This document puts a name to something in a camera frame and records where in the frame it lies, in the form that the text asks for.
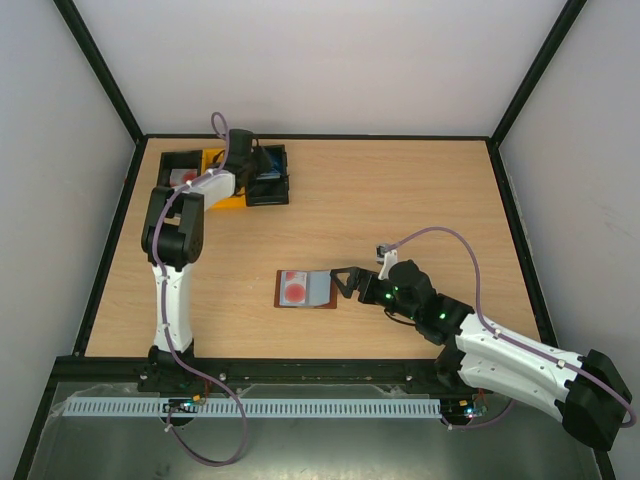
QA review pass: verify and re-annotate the black storage bin left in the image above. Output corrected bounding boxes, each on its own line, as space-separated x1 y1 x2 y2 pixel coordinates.
156 150 203 188

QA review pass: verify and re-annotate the black storage bin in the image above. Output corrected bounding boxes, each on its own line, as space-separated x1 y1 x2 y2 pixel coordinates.
156 150 203 188
246 145 289 207

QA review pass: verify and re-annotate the red white card stack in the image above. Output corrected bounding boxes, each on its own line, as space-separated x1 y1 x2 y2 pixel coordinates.
169 168 199 188

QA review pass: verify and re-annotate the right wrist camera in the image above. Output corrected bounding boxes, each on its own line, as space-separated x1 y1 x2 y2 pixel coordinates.
376 244 398 280

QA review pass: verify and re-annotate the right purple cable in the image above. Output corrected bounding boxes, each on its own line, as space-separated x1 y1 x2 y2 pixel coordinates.
382 226 639 434

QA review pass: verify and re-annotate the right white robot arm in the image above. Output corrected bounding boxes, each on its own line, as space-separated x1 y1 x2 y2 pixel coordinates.
330 260 637 451

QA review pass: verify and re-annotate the white slotted cable duct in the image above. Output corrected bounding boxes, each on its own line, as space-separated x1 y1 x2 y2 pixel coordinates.
62 397 441 419

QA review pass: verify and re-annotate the blue VIP card stack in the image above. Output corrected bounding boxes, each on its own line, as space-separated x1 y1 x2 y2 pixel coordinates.
257 148 283 179

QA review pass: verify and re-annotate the brown leather card holder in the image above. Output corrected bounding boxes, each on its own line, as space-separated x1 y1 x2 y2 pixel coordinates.
274 270 337 309

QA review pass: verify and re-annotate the black enclosure frame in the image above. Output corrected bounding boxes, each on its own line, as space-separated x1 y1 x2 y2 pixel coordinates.
9 0 619 480

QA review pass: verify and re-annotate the black storage bin right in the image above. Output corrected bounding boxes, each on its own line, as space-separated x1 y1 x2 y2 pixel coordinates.
246 145 289 207

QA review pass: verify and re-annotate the yellow storage bin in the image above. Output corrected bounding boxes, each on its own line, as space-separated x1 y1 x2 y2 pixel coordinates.
201 148 247 210

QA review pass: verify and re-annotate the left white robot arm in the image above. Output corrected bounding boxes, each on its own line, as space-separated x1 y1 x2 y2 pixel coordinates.
141 129 272 384

